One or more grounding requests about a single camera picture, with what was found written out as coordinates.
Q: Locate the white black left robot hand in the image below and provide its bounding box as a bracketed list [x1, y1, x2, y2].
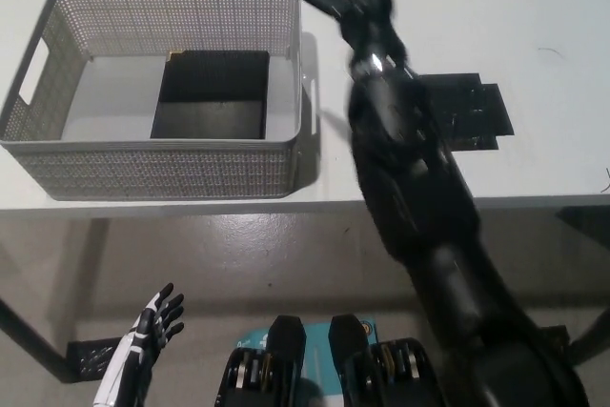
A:
[91, 282, 187, 407]

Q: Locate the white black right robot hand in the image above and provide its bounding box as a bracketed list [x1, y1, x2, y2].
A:
[256, 0, 412, 78]

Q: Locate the teal robot body panel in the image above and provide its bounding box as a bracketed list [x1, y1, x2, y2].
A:
[235, 319, 378, 387]

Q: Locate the black perforated foot plate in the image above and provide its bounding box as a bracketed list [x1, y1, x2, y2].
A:
[65, 338, 123, 382]

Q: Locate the grey perforated plastic basket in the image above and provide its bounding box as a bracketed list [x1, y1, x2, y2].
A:
[0, 0, 319, 202]

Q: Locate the small black mat sheet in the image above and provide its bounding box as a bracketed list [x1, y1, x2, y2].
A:
[418, 71, 499, 152]

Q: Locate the black table frame bar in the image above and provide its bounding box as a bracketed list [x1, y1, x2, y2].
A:
[0, 296, 69, 383]

